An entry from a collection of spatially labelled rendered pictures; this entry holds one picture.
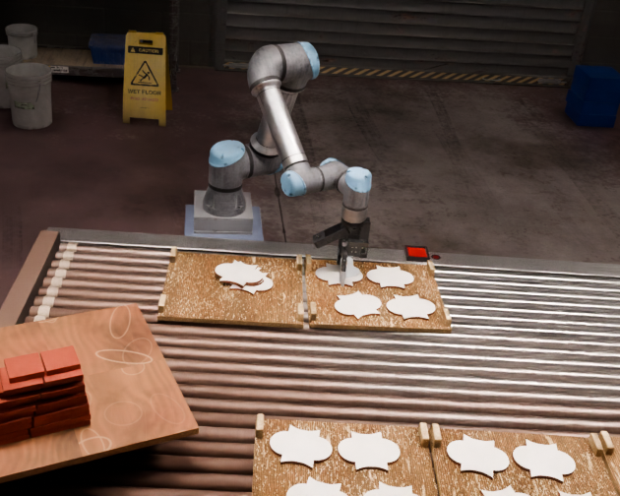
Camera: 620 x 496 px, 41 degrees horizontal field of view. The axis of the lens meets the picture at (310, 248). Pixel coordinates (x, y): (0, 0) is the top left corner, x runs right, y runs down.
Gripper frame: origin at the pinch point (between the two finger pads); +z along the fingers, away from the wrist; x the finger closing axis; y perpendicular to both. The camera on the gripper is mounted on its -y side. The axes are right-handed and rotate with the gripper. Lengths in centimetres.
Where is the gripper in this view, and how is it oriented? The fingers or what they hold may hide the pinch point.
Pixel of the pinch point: (339, 275)
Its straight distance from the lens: 259.7
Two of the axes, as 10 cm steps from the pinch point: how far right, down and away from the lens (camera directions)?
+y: 9.9, 0.5, 0.9
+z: -0.9, 8.6, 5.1
